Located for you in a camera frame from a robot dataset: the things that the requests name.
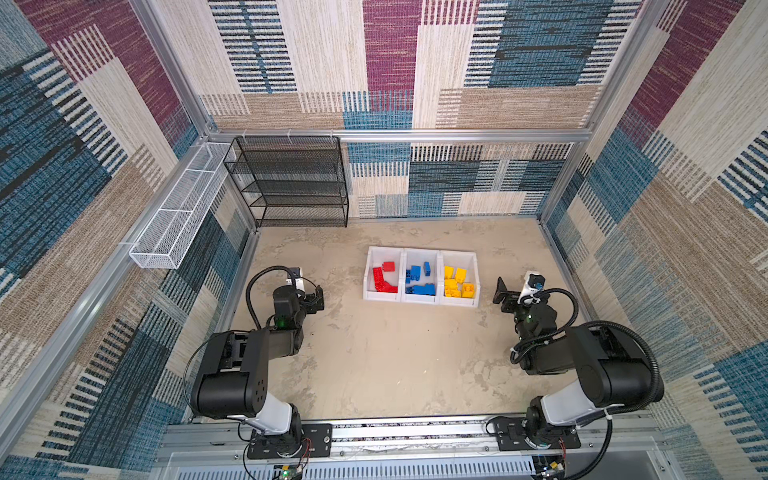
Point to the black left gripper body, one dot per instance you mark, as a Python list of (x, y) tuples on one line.
[(307, 305)]

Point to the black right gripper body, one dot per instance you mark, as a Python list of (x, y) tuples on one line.
[(510, 305)]

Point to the yellow lego bottom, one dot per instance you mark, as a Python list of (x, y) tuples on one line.
[(468, 290)]

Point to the long red lego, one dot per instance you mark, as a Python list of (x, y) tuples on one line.
[(377, 274)]

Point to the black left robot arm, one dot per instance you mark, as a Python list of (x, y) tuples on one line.
[(231, 382)]

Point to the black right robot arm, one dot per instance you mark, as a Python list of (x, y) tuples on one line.
[(617, 372)]

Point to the right white plastic bin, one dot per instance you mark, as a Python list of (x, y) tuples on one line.
[(465, 260)]

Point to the white plastic bin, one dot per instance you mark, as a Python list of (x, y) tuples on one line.
[(412, 257), (376, 256), (465, 260)]

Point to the left white plastic bin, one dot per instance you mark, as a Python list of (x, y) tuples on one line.
[(376, 256)]

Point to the middle white plastic bin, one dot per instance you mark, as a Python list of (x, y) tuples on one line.
[(412, 257)]

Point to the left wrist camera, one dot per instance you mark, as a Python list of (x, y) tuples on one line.
[(295, 278)]

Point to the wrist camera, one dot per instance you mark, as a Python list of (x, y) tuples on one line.
[(295, 278), (534, 282)]

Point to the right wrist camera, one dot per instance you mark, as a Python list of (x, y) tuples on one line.
[(534, 282)]

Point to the black wire mesh shelf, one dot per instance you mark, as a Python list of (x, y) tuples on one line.
[(291, 181)]

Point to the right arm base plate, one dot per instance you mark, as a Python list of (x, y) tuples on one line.
[(516, 434)]

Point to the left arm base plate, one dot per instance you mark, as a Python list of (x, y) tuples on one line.
[(309, 440)]

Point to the white wire mesh basket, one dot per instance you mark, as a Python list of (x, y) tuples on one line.
[(166, 239)]

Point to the aluminium front rail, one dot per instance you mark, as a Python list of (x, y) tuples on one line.
[(432, 447)]

